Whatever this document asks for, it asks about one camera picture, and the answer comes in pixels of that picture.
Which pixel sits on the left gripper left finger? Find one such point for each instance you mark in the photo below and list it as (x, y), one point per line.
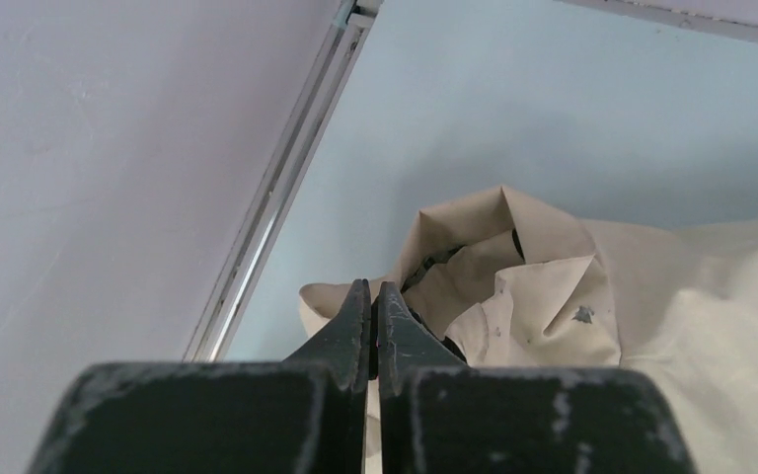
(304, 414)

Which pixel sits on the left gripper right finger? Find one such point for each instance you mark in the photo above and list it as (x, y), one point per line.
(440, 415)

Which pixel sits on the beige zip jacket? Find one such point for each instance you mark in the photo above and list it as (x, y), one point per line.
(503, 280)

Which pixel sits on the light blue table mat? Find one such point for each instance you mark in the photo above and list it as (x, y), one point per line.
(516, 118)

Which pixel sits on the aluminium frame rail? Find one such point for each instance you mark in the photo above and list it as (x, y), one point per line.
(287, 183)

